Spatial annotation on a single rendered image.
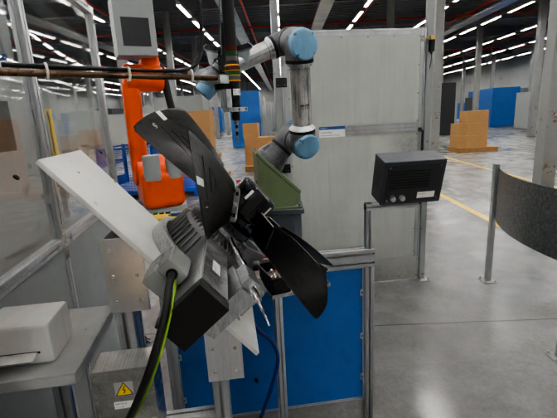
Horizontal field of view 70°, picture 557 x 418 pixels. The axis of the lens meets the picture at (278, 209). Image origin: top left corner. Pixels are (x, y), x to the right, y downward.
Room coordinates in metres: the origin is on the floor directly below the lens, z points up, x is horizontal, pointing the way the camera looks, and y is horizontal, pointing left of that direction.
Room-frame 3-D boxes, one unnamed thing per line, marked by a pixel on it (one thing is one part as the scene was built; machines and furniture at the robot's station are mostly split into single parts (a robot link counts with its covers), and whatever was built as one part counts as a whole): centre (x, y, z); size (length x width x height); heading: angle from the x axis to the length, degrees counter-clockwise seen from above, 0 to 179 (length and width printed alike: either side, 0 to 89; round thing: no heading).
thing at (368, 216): (1.59, -0.37, 0.96); 0.03 x 0.03 x 0.20; 7
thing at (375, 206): (1.60, -0.47, 1.04); 0.24 x 0.03 x 0.03; 97
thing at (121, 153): (7.95, 2.88, 0.49); 1.27 x 0.88 x 0.98; 179
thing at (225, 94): (1.16, 0.12, 1.49); 0.09 x 0.07 x 0.10; 132
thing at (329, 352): (1.54, 0.05, 0.45); 0.82 x 0.02 x 0.66; 97
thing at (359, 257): (1.54, 0.05, 0.82); 0.90 x 0.04 x 0.08; 97
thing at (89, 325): (0.99, 0.64, 0.85); 0.36 x 0.24 x 0.03; 7
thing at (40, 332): (0.91, 0.66, 0.92); 0.17 x 0.16 x 0.11; 97
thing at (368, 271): (1.59, -0.37, 0.39); 0.04 x 0.04 x 0.78; 7
